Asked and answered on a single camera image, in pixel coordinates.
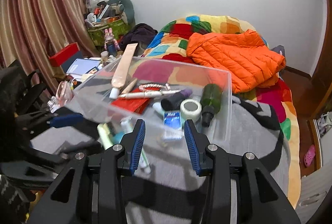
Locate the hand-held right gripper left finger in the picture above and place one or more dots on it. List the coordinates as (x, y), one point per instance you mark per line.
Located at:
(137, 147)

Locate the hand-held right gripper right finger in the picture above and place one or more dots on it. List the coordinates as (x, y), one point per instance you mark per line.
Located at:
(192, 148)

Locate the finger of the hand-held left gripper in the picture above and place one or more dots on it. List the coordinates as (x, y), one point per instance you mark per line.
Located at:
(75, 151)
(66, 119)

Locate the small teal bottle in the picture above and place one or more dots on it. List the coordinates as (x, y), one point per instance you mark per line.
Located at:
(118, 138)

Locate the white green toothpaste tube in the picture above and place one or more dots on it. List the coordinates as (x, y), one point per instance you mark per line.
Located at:
(126, 124)

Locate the light green tube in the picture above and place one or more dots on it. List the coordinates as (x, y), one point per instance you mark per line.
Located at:
(103, 135)

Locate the white tape roll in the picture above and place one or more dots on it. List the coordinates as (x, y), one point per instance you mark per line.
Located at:
(189, 115)

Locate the blue white box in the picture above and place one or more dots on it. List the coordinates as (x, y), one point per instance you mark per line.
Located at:
(172, 118)

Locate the clear plastic bin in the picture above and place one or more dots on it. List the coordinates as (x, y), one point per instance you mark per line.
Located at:
(103, 99)

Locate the red foil packet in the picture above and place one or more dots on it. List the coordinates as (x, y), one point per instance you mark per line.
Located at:
(132, 104)

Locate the purple black cylinder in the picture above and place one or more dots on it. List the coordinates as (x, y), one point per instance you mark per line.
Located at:
(173, 102)

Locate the white gold pen device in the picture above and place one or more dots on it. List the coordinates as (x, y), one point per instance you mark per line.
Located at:
(145, 94)

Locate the dark green spray bottle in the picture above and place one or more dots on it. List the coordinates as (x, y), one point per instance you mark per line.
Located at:
(211, 96)

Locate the pink cosmetic tube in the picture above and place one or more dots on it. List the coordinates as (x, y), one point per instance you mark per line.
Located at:
(124, 68)

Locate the pink clear handbag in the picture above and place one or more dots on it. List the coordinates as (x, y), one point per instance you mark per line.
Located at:
(63, 92)

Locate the pale blue notebook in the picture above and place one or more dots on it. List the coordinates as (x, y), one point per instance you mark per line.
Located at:
(83, 66)

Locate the red box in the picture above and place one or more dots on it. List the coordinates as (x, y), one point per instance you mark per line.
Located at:
(63, 55)

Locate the grey black blanket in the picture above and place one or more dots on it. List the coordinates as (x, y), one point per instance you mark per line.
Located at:
(254, 141)

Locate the striped brown curtain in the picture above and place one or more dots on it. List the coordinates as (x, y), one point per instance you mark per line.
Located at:
(39, 5)

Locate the pink bunny toy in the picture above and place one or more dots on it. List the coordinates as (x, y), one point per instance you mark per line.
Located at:
(109, 38)

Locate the orange down jacket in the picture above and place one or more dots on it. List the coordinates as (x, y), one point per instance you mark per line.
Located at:
(233, 57)

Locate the green basket of clutter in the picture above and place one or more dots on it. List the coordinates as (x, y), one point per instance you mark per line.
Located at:
(119, 28)

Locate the dark purple clothes pile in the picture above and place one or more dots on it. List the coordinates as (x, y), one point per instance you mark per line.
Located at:
(140, 34)

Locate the pink clog shoe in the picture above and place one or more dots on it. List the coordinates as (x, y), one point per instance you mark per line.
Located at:
(310, 155)

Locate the colourful patchwork quilt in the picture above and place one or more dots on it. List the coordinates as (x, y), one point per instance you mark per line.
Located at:
(215, 24)

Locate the grey green neck pillow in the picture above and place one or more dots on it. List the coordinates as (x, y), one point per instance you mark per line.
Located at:
(128, 8)

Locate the white floor bag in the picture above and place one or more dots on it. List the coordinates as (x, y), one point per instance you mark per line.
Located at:
(325, 122)

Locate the wooden door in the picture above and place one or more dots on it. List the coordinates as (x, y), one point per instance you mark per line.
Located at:
(321, 70)

